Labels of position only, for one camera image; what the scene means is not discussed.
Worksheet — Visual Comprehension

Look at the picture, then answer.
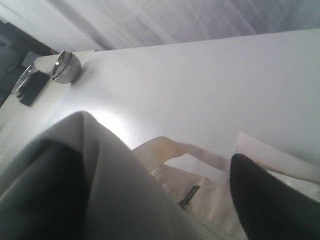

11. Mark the white backdrop curtain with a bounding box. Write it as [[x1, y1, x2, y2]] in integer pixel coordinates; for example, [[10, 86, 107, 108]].
[[0, 0, 320, 52]]

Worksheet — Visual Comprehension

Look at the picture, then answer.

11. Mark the round metal tin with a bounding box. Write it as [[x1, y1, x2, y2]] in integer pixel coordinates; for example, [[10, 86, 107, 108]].
[[51, 50, 82, 84], [11, 63, 36, 95]]

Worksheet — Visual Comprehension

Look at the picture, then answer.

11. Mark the beige duffel bag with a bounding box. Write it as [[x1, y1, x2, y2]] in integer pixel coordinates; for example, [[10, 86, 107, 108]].
[[0, 111, 320, 240]]

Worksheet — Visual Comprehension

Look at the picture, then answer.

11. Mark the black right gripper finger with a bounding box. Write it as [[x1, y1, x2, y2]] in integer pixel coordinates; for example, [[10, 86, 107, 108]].
[[229, 154, 320, 240]]

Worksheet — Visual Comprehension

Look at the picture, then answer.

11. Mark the black flat block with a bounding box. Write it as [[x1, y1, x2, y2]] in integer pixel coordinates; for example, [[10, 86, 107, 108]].
[[17, 70, 50, 107]]

